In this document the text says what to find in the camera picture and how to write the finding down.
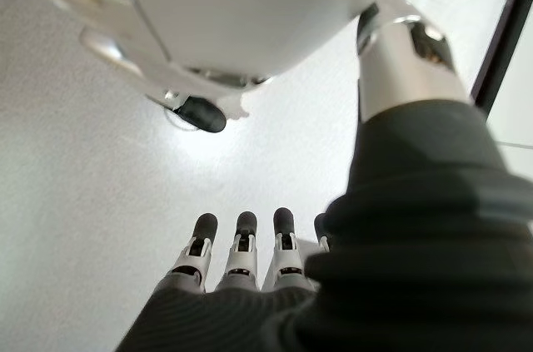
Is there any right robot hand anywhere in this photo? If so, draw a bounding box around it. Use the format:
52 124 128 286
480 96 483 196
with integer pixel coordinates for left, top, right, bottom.
116 0 533 352

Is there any dark cabinet plinth strip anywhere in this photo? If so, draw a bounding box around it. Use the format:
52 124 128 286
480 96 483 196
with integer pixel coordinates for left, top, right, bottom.
471 0 533 117

